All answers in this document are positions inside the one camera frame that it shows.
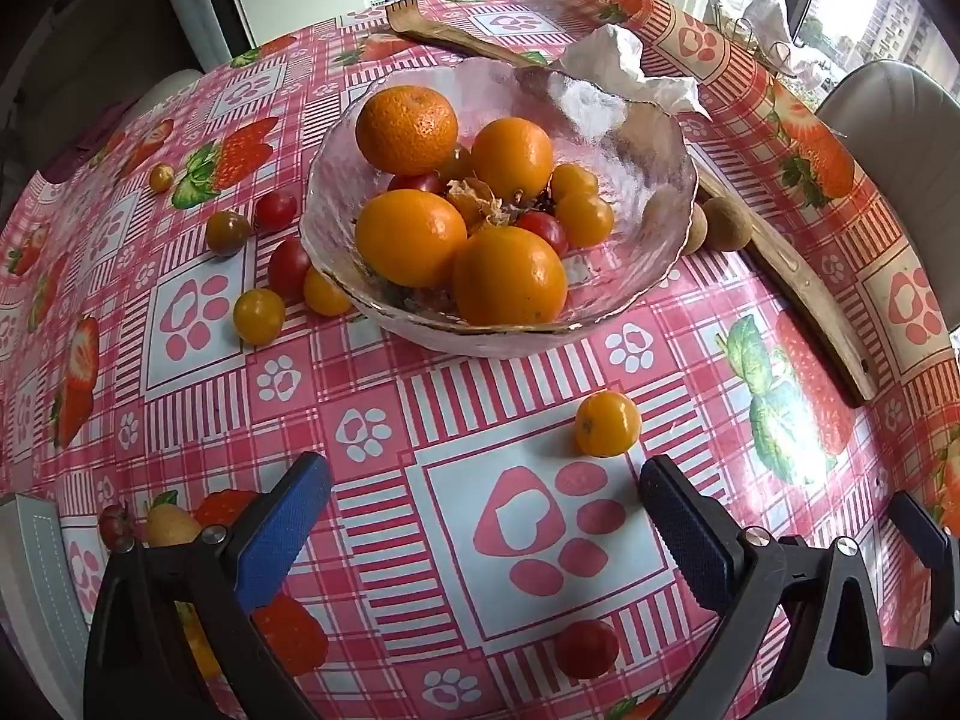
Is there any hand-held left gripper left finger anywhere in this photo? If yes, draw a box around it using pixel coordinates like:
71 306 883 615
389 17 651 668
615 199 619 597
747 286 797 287
82 451 335 720

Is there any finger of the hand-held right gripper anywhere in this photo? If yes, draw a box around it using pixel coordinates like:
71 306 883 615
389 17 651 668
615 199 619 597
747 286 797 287
886 643 960 695
887 491 960 580

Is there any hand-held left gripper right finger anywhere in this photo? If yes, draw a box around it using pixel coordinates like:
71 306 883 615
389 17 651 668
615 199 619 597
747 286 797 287
639 454 890 720

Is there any red cherry tomato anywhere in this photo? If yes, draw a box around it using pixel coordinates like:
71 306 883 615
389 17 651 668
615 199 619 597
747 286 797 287
99 504 136 550
253 190 299 232
516 211 569 256
386 172 445 196
268 238 312 299
555 619 620 680

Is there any pink strawberry print tablecloth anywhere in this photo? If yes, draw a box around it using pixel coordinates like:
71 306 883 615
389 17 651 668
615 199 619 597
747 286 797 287
0 0 960 720

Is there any curved wooden tray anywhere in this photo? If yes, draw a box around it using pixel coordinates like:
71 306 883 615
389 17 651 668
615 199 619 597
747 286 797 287
385 0 880 407

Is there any white stitched chair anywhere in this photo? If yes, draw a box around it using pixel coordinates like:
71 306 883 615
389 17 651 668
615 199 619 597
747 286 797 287
0 493 98 720

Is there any brown-green cherry tomato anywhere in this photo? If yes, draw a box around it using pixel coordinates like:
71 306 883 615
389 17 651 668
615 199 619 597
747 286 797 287
206 210 252 257

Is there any large orange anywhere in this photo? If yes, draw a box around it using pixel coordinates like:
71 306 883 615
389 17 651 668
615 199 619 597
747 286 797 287
452 226 569 326
471 116 554 200
355 190 469 290

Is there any clear glass bowl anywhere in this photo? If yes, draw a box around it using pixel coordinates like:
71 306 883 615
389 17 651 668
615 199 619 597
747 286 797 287
298 56 700 353

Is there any dry physalis husk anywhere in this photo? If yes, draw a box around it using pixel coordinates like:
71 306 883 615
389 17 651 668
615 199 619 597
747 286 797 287
446 176 505 230

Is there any beige chair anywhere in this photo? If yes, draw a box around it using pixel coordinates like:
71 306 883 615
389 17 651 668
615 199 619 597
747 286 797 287
815 60 960 331

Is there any dark orange mandarin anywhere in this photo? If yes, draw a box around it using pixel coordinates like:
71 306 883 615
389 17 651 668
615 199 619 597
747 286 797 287
355 85 459 175

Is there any crumpled white tissue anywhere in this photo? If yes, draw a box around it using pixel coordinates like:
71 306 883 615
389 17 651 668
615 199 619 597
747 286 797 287
551 24 710 117

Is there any white crumpled cloth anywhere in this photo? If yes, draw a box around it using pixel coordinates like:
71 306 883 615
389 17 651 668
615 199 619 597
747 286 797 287
739 0 826 76

